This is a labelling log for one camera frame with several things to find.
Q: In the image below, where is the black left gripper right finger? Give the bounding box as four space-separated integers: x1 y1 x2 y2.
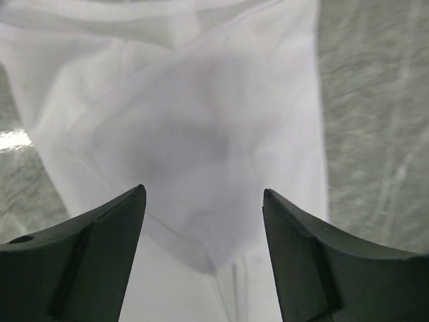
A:
263 189 428 322

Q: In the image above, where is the white t shirt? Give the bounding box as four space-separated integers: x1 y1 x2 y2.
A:
1 1 328 321

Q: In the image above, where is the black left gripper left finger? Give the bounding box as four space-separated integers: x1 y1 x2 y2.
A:
1 185 146 321

